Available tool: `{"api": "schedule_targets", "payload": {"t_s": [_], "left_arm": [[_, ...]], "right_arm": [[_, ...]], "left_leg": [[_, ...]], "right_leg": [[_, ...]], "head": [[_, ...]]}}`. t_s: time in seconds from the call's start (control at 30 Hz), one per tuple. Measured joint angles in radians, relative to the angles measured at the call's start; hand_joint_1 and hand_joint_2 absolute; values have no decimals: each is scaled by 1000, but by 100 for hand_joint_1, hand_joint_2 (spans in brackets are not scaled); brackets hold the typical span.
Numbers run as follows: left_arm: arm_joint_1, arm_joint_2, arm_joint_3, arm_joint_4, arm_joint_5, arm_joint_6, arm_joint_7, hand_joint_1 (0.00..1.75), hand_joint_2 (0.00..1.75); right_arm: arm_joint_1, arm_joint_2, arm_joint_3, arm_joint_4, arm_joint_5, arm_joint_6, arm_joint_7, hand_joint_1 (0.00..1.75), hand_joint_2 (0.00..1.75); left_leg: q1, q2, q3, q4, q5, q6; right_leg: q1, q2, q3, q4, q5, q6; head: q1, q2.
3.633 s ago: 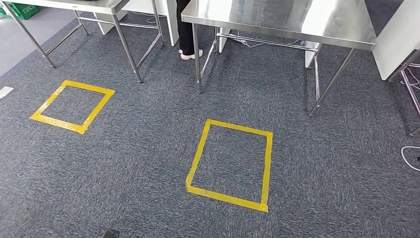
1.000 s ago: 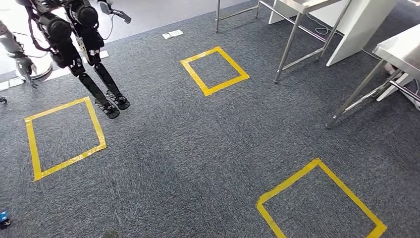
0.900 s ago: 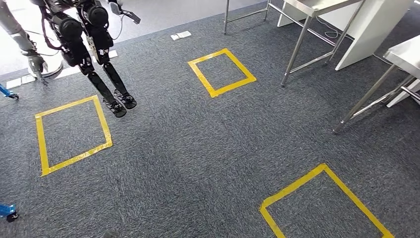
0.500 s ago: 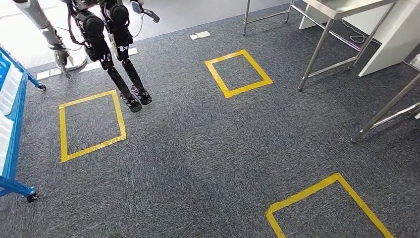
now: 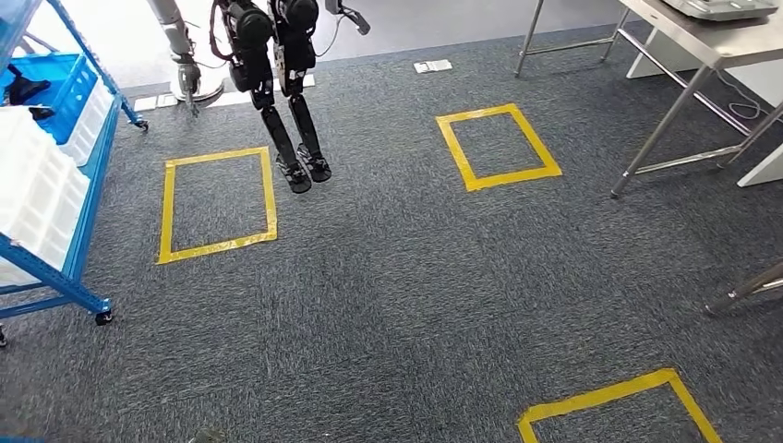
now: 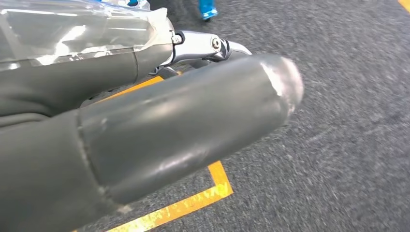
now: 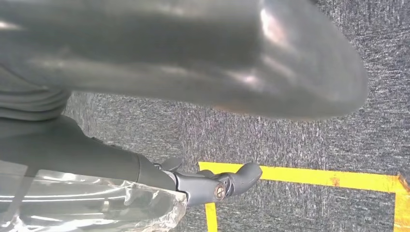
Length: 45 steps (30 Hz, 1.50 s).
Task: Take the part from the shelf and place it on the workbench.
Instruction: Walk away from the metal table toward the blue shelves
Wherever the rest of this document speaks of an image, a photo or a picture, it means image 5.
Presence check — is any blue metal shelf rack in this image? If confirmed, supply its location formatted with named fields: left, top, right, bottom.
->
left=0, top=0, right=150, bottom=350

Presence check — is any grey metal panel part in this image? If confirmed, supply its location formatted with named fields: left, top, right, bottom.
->
left=659, top=0, right=780, bottom=23

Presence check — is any silver floor socket plate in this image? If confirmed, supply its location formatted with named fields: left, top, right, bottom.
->
left=413, top=58, right=454, bottom=75

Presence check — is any black hanging humanoid robot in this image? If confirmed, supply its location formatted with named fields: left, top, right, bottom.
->
left=208, top=0, right=372, bottom=196

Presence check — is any white floor strip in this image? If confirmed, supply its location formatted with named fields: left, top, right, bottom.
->
left=206, top=73, right=318, bottom=109

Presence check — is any white round stand base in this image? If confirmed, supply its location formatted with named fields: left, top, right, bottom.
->
left=169, top=61, right=226, bottom=104

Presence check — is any yellow floor tape square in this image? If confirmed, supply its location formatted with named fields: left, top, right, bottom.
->
left=516, top=367, right=726, bottom=443

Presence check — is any white floor plate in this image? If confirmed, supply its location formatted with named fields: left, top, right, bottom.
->
left=132, top=92, right=179, bottom=114

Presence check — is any blue plastic crate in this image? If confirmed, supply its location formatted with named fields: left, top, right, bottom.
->
left=0, top=53, right=101, bottom=147

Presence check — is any large white plastic crate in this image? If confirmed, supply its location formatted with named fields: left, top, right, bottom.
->
left=0, top=105, right=91, bottom=289

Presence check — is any steel table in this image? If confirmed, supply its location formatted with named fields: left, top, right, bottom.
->
left=512, top=0, right=783, bottom=200

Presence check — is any thin white cable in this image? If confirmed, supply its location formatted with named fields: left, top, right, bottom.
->
left=714, top=68, right=783, bottom=126

